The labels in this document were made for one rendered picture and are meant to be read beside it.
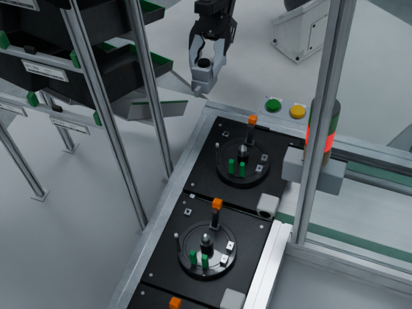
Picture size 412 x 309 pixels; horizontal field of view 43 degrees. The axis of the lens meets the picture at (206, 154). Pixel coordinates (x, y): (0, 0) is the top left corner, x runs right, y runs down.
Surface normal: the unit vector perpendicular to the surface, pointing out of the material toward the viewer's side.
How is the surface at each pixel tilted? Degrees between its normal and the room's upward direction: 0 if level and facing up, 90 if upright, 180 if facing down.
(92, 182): 0
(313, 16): 90
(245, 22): 0
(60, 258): 0
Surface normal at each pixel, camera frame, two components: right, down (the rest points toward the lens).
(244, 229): -0.06, -0.56
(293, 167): -0.36, 0.78
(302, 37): 0.61, 0.63
